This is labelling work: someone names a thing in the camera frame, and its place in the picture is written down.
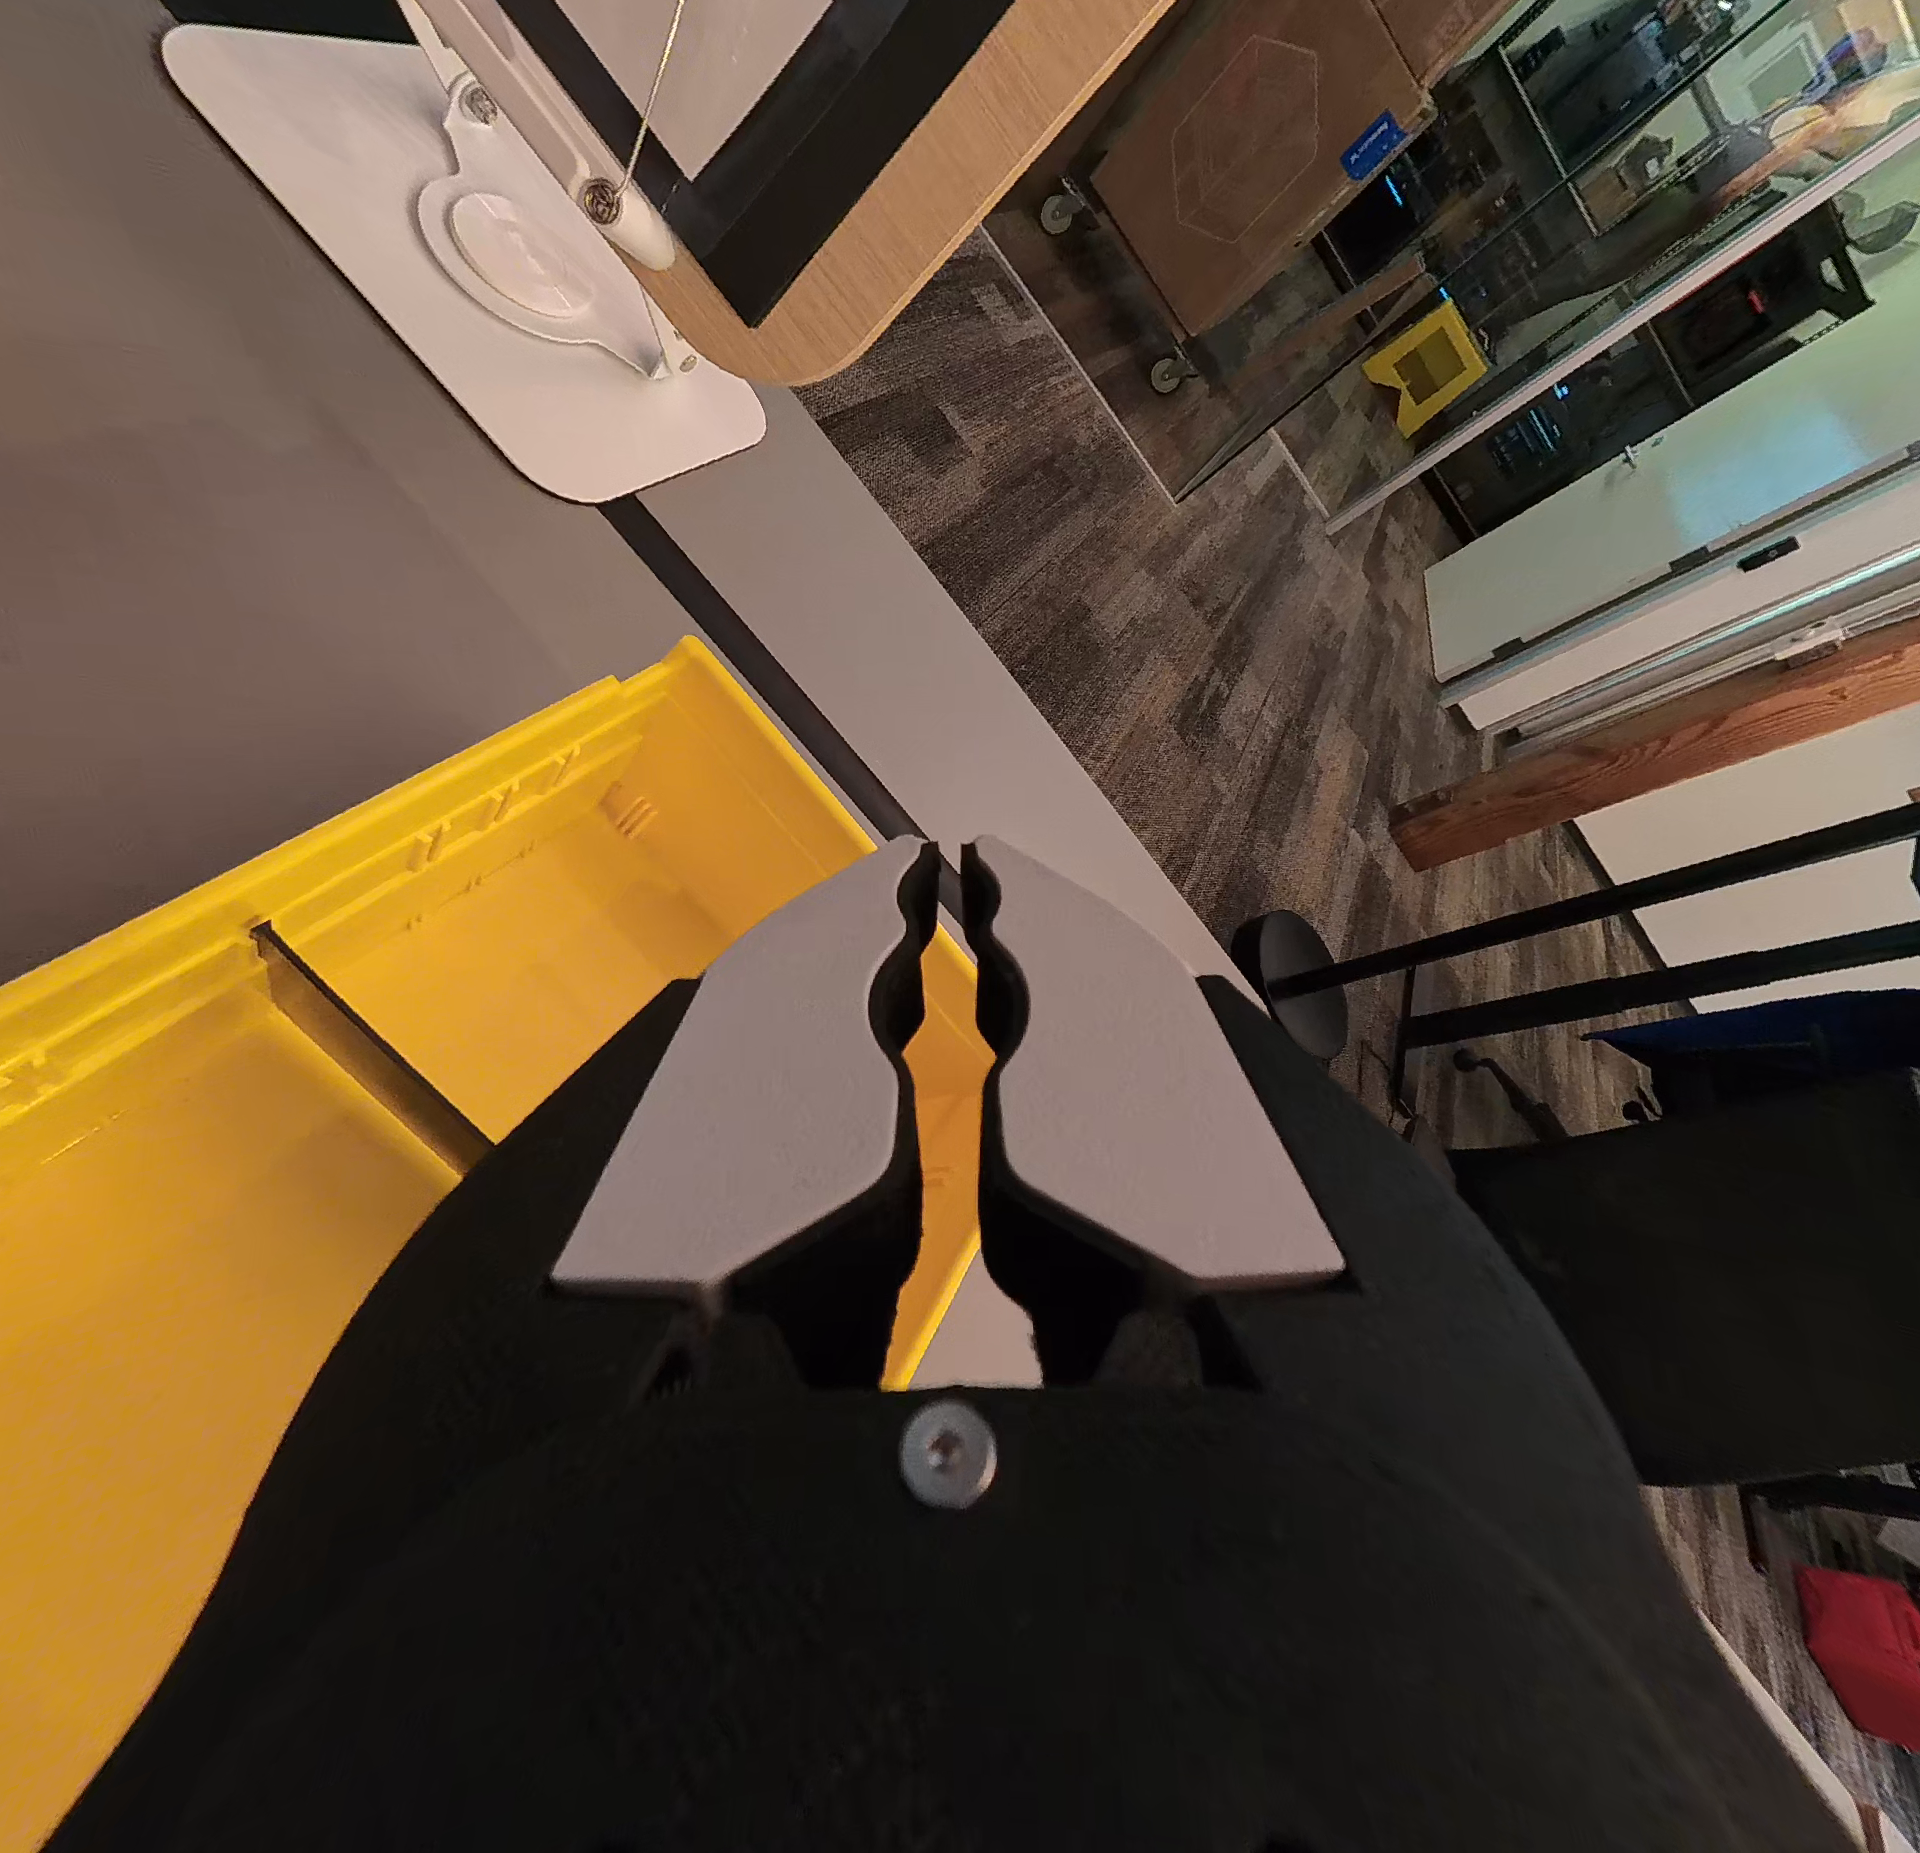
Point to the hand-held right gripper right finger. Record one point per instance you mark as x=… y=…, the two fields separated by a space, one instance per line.
x=1155 y=1131

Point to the wooden beam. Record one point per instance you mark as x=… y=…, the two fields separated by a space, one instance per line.
x=1650 y=750

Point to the yellow plastic bin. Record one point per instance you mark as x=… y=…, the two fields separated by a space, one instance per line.
x=151 y=1282

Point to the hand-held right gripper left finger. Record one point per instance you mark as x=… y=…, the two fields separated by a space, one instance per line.
x=752 y=1131

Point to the red plastic bin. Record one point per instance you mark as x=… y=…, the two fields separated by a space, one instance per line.
x=1868 y=1644

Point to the white display stand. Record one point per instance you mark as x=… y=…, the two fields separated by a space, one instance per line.
x=301 y=127

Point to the blue plastic bin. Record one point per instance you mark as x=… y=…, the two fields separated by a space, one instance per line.
x=1771 y=1034

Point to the black pole stand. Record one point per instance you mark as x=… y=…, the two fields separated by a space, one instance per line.
x=1289 y=982

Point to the small yellow box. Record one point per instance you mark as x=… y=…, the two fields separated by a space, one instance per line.
x=1448 y=332

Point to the black bin divider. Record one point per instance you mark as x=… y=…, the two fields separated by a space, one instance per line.
x=375 y=1056

